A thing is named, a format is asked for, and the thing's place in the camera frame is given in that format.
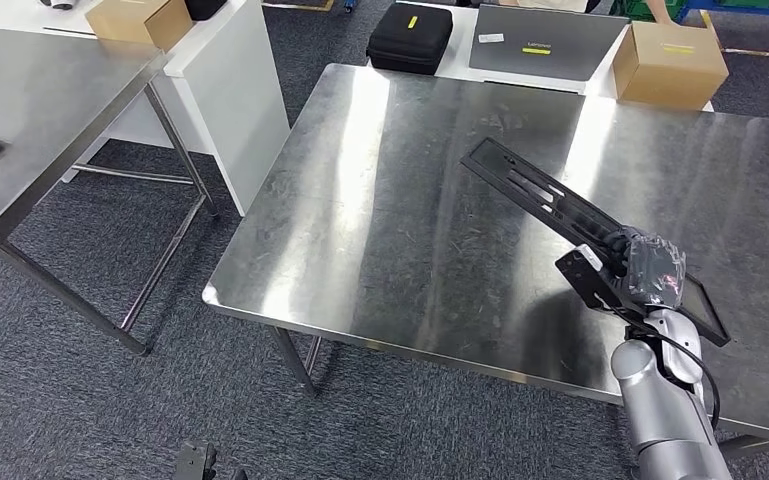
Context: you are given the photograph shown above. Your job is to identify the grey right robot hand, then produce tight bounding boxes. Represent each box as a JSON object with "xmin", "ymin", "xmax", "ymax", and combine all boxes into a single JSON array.
[{"xmin": 605, "ymin": 227, "xmax": 688, "ymax": 311}]

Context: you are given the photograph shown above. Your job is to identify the black plastic plate part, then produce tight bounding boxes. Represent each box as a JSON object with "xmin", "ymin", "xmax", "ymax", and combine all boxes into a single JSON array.
[{"xmin": 459, "ymin": 137, "xmax": 733, "ymax": 349}]

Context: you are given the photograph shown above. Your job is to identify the stainless steel workbench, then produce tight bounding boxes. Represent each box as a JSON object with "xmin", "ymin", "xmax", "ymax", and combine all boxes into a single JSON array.
[
  {"xmin": 0, "ymin": 25, "xmax": 221, "ymax": 359},
  {"xmin": 201, "ymin": 62, "xmax": 769, "ymax": 458}
]

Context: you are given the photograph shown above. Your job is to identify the cardboard box with yellow label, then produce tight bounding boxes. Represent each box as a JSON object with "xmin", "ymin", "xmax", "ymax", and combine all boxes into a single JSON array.
[{"xmin": 612, "ymin": 21, "xmax": 731, "ymax": 113}]

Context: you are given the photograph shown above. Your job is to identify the grey closed laptop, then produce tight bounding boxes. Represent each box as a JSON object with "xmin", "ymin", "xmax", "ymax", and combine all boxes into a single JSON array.
[{"xmin": 468, "ymin": 3, "xmax": 632, "ymax": 84}]

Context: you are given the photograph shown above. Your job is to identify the yellow floor tape strip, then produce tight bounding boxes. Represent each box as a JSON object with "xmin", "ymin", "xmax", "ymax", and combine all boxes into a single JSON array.
[
  {"xmin": 700, "ymin": 9, "xmax": 769, "ymax": 61},
  {"xmin": 261, "ymin": 0, "xmax": 337, "ymax": 13}
]

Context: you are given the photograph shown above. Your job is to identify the green plastic crate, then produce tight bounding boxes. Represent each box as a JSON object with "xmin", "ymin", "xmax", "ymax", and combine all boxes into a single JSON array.
[{"xmin": 607, "ymin": 0, "xmax": 687, "ymax": 22}]

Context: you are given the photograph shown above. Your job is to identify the person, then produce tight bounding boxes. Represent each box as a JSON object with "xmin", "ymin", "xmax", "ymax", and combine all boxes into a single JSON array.
[{"xmin": 497, "ymin": 0, "xmax": 680, "ymax": 26}]

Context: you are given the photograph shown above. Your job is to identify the black zip case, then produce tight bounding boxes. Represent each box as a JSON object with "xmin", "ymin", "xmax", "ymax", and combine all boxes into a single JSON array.
[{"xmin": 365, "ymin": 1, "xmax": 455, "ymax": 76}]

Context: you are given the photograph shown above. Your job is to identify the black pouch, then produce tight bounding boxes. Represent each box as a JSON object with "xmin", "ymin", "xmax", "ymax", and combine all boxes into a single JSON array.
[{"xmin": 183, "ymin": 0, "xmax": 230, "ymax": 22}]

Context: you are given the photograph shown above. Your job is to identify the brown cardboard box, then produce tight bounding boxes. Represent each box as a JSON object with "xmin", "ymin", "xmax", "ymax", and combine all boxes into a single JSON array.
[{"xmin": 84, "ymin": 0, "xmax": 194, "ymax": 53}]

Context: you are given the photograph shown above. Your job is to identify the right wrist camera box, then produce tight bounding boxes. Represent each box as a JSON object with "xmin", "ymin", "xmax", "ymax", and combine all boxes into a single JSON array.
[{"xmin": 554, "ymin": 243, "xmax": 650, "ymax": 329}]

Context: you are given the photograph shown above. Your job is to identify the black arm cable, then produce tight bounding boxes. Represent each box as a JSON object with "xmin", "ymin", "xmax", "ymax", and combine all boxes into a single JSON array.
[{"xmin": 622, "ymin": 317, "xmax": 722, "ymax": 432}]

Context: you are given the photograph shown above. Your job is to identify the blue metal frame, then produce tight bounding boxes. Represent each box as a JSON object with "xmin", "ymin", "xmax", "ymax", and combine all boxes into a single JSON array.
[{"xmin": 678, "ymin": 0, "xmax": 769, "ymax": 21}]

